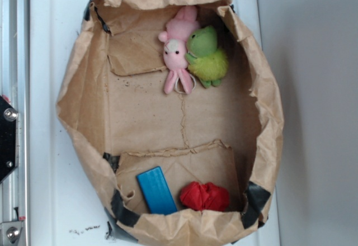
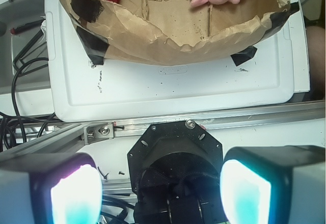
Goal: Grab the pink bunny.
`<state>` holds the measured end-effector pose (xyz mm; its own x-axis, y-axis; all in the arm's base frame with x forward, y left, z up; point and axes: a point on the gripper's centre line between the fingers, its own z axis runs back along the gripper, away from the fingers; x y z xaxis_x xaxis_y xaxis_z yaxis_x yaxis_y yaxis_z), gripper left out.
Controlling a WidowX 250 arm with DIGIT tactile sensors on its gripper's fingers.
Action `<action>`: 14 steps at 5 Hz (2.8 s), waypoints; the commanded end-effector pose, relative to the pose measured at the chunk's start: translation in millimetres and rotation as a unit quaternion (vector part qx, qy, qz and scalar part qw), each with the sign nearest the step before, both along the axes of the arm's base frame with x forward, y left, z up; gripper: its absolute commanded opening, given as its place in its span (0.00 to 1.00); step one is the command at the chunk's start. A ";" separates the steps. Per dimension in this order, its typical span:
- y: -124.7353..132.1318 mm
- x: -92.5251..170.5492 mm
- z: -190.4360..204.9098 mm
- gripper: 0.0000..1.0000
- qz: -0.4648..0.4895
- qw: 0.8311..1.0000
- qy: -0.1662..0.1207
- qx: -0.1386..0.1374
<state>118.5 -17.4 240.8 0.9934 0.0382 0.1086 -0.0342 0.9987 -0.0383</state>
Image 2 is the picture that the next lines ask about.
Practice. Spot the aluminium extrusion rail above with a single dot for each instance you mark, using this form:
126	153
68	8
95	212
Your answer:
300	123

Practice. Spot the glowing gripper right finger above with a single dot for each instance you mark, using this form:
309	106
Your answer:
280	184

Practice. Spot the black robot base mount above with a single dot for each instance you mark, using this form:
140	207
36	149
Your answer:
176	176

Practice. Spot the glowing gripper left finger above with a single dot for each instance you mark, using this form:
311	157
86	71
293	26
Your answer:
50	188

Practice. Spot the brown paper bag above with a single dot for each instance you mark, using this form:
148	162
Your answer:
171	32

